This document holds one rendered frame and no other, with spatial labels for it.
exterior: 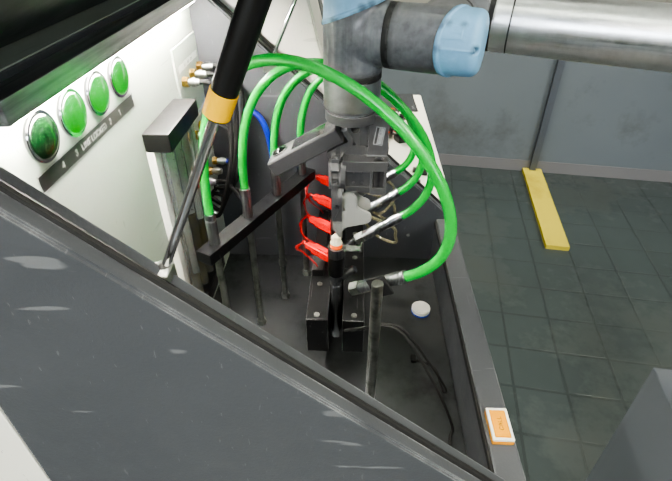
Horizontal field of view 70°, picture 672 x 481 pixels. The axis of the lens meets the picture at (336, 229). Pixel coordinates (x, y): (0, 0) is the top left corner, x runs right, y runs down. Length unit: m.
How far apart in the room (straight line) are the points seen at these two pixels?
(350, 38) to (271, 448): 0.46
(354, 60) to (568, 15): 0.26
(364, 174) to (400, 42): 0.19
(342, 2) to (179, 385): 0.44
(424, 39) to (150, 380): 0.45
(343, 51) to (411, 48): 0.08
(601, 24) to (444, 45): 0.20
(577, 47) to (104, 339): 0.61
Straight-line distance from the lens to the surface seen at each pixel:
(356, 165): 0.66
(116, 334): 0.45
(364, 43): 0.59
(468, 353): 0.84
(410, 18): 0.58
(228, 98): 0.32
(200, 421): 0.52
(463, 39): 0.56
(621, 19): 0.69
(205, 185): 0.74
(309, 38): 1.00
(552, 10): 0.69
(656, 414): 1.17
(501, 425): 0.76
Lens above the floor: 1.58
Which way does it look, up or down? 36 degrees down
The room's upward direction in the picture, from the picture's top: straight up
